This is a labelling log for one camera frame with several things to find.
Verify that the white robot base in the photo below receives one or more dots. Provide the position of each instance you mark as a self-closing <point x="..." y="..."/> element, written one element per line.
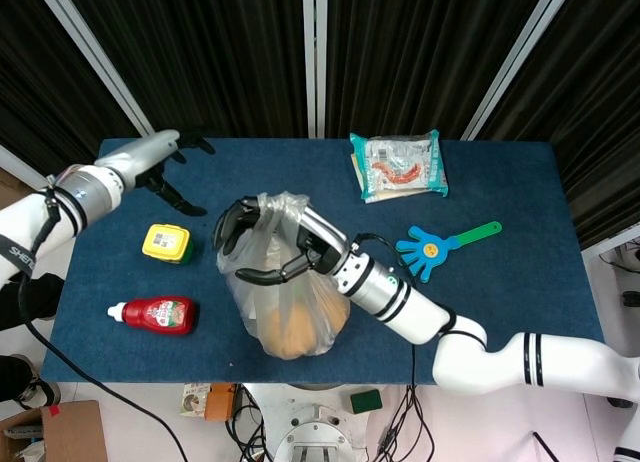
<point x="315" y="427"/>

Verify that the brown cardboard box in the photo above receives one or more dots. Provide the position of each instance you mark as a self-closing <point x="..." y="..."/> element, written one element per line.
<point x="70" y="432"/>

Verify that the orange box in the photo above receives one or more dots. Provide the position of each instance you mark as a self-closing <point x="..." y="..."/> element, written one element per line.
<point x="220" y="402"/>

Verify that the black curtain panel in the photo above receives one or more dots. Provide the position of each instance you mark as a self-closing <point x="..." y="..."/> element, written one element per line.
<point x="200" y="57"/>
<point x="45" y="92"/>
<point x="425" y="52"/>
<point x="600" y="107"/>

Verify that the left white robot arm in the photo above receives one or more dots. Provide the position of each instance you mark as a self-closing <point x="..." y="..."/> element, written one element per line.
<point x="30" y="222"/>

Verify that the teal instant noodle packet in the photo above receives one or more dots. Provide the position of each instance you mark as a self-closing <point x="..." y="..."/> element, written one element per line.
<point x="400" y="167"/>

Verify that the blue table mat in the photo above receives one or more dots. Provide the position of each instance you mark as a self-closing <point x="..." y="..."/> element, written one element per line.
<point x="500" y="192"/>

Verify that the clear plastic bag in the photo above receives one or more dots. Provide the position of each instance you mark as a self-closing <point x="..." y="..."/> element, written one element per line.
<point x="280" y="222"/>

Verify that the black power adapter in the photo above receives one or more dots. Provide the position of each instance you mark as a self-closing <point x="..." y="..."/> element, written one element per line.
<point x="631" y="298"/>

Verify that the small green pad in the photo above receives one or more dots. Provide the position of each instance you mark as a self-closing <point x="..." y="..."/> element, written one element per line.
<point x="366" y="402"/>

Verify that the person in black clothing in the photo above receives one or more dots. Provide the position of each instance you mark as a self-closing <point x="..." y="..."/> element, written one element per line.
<point x="15" y="377"/>

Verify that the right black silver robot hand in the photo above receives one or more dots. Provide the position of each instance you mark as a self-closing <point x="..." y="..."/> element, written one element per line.
<point x="320" y="242"/>

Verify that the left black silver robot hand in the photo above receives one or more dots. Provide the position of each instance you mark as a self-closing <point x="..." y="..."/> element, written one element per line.
<point x="140" y="154"/>

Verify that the white frame pole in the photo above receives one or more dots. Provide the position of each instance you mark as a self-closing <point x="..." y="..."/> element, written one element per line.
<point x="95" y="57"/>
<point x="315" y="57"/>
<point x="515" y="62"/>

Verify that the red ketchup bottle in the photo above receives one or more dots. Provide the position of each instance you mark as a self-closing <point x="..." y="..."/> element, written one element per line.
<point x="160" y="314"/>

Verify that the yellow lidded green jar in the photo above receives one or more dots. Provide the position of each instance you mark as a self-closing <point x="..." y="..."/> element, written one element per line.
<point x="165" y="242"/>

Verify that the blue hand clapper toy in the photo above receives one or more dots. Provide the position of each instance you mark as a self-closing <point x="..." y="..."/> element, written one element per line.
<point x="425" y="252"/>

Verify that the round brown bread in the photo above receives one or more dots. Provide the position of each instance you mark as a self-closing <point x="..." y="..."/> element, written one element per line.
<point x="300" y="327"/>

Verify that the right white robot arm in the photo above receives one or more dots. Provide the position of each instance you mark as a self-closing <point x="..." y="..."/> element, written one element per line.
<point x="400" y="302"/>

